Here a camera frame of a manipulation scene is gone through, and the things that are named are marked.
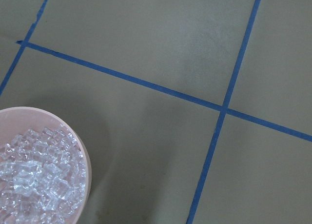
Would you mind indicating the clear ice cubes pile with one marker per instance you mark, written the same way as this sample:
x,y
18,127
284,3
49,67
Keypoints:
x,y
42,177

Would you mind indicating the pink bowl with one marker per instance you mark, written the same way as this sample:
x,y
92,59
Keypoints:
x,y
17,120

